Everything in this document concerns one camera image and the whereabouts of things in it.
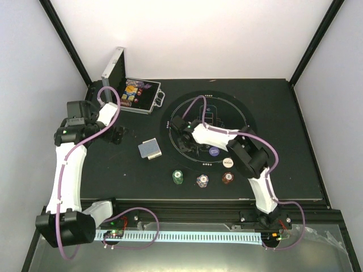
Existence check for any purple small blind button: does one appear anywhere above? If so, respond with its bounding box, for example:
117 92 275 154
209 147 220 157

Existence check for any green poker chip stack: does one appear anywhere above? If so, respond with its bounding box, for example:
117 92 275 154
172 170 184 185

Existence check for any blue white chip stack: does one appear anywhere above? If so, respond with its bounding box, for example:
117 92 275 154
196 175 209 188

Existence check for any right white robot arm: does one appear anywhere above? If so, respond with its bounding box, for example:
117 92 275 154
170 116 278 229

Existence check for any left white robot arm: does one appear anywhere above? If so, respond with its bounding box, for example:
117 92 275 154
35 101 123 248

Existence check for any orange black chip roll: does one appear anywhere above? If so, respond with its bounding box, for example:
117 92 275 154
120 100 132 107

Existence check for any blue backed card deck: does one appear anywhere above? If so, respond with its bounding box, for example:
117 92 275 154
138 138 162 160

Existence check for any round black poker mat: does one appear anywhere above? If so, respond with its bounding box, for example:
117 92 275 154
160 91 257 172

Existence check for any white dealer button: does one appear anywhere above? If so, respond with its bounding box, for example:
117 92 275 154
222 158 234 168

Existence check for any open aluminium poker case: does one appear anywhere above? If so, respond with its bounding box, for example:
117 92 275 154
101 46 165 114

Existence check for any purple chip roll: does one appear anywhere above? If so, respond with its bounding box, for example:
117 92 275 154
126 79 145 88

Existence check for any brown poker chip stack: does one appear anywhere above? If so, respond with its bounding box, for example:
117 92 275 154
222 172 234 184

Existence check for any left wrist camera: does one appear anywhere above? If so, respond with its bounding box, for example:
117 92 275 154
66 100 92 126

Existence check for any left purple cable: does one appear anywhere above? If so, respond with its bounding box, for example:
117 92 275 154
56 86 121 261

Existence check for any purple cable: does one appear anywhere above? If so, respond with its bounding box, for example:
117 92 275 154
56 86 121 261
181 95 306 252

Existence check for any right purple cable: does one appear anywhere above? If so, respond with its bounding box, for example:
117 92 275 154
181 95 306 252

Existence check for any white slotted cable duct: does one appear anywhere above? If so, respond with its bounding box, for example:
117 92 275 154
94 229 262 245

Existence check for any black aluminium rail base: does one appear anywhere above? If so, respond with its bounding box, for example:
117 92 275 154
42 198 344 230

